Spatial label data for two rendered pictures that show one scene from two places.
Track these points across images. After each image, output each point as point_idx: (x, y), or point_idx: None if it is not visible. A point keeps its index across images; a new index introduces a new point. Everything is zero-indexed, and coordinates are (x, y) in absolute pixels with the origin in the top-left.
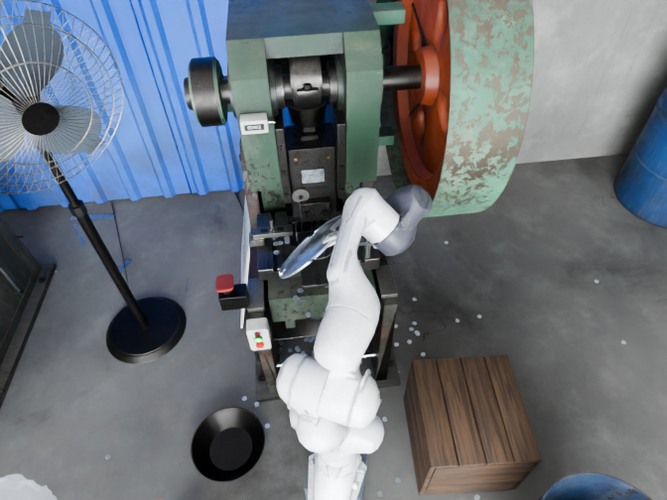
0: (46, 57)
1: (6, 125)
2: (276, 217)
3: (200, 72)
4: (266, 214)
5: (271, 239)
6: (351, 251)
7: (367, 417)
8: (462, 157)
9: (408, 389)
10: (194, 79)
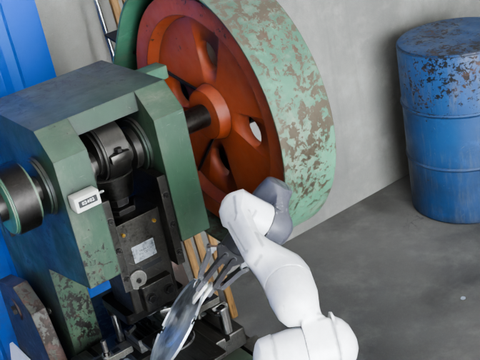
0: None
1: None
2: (97, 351)
3: (11, 173)
4: (83, 353)
5: None
6: (256, 232)
7: (353, 341)
8: (293, 138)
9: None
10: (7, 182)
